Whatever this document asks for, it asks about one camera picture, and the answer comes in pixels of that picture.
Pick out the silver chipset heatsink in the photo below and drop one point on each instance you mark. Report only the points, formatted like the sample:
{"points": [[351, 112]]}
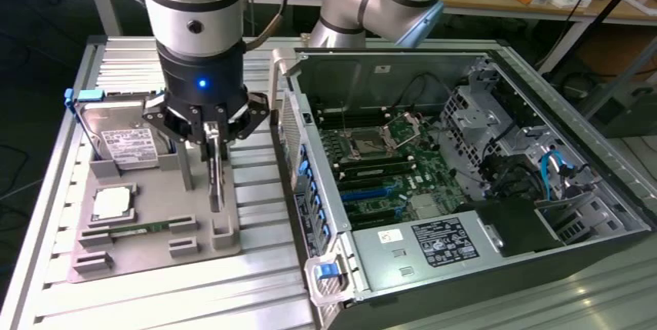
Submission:
{"points": [[423, 206]]}

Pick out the green motherboard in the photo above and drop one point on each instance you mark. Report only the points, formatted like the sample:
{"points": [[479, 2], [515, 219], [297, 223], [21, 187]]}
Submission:
{"points": [[427, 176]]}

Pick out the CPU socket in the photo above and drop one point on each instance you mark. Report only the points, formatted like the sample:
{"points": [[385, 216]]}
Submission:
{"points": [[365, 143]]}

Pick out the metal socket cover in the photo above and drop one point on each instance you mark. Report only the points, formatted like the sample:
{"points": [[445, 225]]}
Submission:
{"points": [[403, 130]]}

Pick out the grey power supply unit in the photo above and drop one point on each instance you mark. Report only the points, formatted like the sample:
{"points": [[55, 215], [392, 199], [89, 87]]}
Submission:
{"points": [[401, 253]]}

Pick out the graphics card with metal bracket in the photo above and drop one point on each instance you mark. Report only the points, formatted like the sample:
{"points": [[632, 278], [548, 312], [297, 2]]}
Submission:
{"points": [[216, 180]]}

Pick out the wooden desk white frame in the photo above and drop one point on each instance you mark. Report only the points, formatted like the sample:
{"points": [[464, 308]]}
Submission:
{"points": [[514, 3]]}

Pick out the dark grey box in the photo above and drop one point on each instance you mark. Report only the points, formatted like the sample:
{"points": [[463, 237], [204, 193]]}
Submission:
{"points": [[627, 114]]}

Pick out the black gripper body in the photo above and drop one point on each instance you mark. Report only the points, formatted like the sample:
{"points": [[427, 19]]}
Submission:
{"points": [[202, 84]]}

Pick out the blue case latch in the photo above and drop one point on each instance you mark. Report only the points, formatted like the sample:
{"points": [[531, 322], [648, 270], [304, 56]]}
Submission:
{"points": [[325, 271]]}

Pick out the hard disk in blue carrier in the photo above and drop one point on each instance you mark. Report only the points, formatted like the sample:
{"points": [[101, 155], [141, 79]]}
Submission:
{"points": [[124, 141]]}

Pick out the grey parts rack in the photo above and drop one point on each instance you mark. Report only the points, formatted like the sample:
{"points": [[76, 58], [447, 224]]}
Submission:
{"points": [[154, 245]]}

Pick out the open black PC case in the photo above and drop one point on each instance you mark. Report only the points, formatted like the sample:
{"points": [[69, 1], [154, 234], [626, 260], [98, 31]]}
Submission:
{"points": [[514, 280]]}

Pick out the black tripod pole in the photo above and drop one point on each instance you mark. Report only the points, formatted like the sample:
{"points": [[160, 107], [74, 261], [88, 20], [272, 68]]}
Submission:
{"points": [[606, 7]]}

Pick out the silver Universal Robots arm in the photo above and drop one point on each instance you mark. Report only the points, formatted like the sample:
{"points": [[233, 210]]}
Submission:
{"points": [[190, 7]]}

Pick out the green RAM stick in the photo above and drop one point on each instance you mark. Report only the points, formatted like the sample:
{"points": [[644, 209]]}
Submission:
{"points": [[141, 228]]}

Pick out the blue expansion slot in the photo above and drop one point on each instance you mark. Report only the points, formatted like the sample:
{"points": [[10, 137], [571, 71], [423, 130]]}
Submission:
{"points": [[367, 194]]}

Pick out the metal disk bay cage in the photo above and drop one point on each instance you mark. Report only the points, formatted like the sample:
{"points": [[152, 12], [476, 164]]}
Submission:
{"points": [[472, 126]]}

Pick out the silver CPU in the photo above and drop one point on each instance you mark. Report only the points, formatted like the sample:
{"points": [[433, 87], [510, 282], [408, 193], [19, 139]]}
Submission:
{"points": [[113, 203]]}

